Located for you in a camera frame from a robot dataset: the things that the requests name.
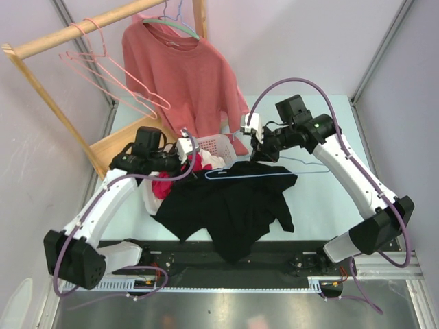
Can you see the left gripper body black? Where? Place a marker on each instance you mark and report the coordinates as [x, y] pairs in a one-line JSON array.
[[167, 162]]

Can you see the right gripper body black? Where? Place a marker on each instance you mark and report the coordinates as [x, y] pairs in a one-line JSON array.
[[274, 142]]

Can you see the light blue wire hanger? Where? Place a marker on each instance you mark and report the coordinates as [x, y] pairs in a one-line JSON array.
[[221, 174]]

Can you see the black t shirt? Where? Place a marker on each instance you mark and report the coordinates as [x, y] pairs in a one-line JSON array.
[[236, 213]]

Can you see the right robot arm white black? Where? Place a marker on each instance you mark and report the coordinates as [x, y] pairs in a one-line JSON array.
[[384, 214]]

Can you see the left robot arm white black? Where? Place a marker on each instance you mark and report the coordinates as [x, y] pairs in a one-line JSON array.
[[73, 254]]

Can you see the salmon red t shirt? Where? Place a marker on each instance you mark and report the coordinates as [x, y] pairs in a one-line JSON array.
[[189, 73]]

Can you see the green hanger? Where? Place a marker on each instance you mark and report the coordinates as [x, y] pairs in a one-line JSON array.
[[174, 25]]

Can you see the magenta pink garment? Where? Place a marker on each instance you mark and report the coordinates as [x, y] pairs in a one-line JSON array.
[[162, 189]]

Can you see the white garment in basket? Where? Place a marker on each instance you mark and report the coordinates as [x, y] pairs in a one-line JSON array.
[[214, 161]]

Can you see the white plastic laundry basket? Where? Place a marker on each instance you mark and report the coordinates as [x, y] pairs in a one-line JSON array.
[[218, 145]]

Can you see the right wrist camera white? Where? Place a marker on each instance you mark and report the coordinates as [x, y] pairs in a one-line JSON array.
[[251, 126]]

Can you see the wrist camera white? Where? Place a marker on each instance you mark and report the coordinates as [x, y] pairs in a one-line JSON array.
[[186, 145], [251, 126]]

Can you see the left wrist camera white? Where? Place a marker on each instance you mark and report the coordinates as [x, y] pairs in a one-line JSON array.
[[186, 145]]

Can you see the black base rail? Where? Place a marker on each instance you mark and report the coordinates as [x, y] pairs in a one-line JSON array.
[[294, 258]]

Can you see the pink wire hanger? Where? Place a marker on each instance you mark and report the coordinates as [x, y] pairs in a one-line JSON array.
[[87, 65], [165, 105]]

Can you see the white cable duct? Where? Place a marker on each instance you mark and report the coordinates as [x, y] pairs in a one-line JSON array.
[[232, 283]]

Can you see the blue wire hanger far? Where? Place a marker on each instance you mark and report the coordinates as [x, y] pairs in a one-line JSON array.
[[175, 15]]

